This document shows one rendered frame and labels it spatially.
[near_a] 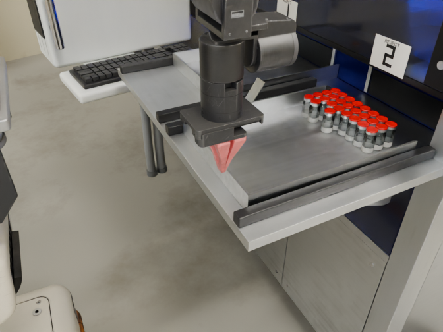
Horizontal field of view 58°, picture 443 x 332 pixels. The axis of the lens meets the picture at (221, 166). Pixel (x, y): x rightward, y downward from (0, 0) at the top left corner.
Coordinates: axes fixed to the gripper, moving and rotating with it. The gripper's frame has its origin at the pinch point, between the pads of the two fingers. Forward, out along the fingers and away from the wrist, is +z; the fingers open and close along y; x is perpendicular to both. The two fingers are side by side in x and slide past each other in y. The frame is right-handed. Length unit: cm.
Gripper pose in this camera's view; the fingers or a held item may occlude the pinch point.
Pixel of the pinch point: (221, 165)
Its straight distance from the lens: 61.1
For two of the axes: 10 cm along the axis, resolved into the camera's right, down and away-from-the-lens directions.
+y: 9.0, -2.6, 3.6
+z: 0.0, 8.1, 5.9
